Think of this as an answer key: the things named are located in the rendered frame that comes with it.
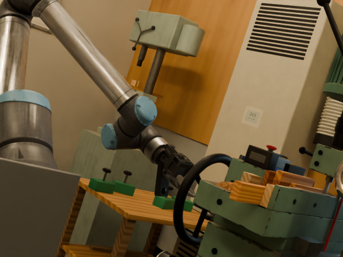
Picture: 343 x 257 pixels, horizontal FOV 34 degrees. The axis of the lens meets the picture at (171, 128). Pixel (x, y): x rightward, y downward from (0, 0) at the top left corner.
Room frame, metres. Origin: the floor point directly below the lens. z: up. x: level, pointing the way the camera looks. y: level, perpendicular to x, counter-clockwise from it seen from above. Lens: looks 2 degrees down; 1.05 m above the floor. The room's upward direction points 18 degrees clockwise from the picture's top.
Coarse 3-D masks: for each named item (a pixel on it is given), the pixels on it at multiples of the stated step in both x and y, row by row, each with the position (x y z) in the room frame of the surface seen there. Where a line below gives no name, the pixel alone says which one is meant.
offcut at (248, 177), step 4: (244, 172) 1.44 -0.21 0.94; (244, 176) 1.43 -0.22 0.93; (248, 176) 1.43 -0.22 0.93; (252, 176) 1.42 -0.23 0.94; (256, 176) 1.43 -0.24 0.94; (240, 180) 1.44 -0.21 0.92; (244, 180) 1.43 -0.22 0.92; (248, 180) 1.42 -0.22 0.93; (252, 180) 1.42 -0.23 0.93; (256, 180) 1.43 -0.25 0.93; (260, 180) 1.44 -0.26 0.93
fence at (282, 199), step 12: (276, 192) 1.20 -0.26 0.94; (288, 192) 1.23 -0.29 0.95; (300, 192) 1.27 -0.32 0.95; (276, 204) 1.21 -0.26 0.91; (288, 204) 1.24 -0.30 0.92; (300, 204) 1.28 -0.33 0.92; (312, 204) 1.33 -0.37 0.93; (324, 204) 1.37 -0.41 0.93; (336, 204) 1.42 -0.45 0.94; (324, 216) 1.39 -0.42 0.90
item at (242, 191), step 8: (240, 184) 1.16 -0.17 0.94; (248, 184) 1.17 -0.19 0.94; (256, 184) 1.23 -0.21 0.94; (232, 192) 1.17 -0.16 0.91; (240, 192) 1.16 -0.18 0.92; (248, 192) 1.18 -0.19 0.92; (256, 192) 1.20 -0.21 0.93; (240, 200) 1.17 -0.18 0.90; (248, 200) 1.19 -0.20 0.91; (256, 200) 1.21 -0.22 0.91
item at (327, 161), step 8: (320, 144) 1.46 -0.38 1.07; (320, 152) 1.45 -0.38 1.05; (328, 152) 1.44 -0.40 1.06; (336, 152) 1.42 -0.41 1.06; (312, 160) 1.46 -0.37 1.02; (320, 160) 1.45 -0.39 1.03; (328, 160) 1.43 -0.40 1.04; (336, 160) 1.42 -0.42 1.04; (312, 168) 1.45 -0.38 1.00; (320, 168) 1.44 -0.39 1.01; (328, 168) 1.43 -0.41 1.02; (328, 176) 1.45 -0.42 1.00
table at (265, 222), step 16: (208, 192) 1.32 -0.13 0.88; (224, 192) 1.29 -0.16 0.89; (208, 208) 1.31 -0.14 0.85; (224, 208) 1.28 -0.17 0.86; (240, 208) 1.25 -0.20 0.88; (256, 208) 1.23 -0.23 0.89; (240, 224) 1.24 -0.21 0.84; (256, 224) 1.22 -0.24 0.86; (272, 224) 1.21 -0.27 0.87; (288, 224) 1.27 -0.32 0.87; (304, 224) 1.32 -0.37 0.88; (320, 224) 1.38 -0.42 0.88; (336, 224) 1.45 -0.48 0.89; (320, 240) 1.40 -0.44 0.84; (336, 240) 1.47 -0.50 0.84
